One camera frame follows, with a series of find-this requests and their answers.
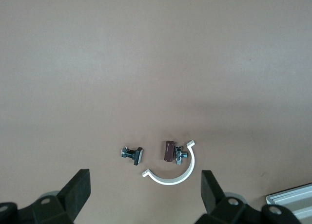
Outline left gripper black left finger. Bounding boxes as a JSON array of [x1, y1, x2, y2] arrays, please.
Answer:
[[33, 169, 91, 224]]

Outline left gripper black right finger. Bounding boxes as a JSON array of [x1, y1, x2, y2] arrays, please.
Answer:
[[197, 169, 264, 224]]

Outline white drawer cabinet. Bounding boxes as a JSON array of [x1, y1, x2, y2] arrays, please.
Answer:
[[264, 183, 312, 224]]

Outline white curved plastic clip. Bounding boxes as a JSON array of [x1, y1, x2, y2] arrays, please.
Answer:
[[141, 139, 196, 186]]

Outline brown metal switch component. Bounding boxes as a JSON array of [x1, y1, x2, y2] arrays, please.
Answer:
[[162, 140, 190, 166]]

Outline small black switch component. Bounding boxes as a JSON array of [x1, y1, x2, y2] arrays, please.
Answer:
[[120, 146, 144, 166]]

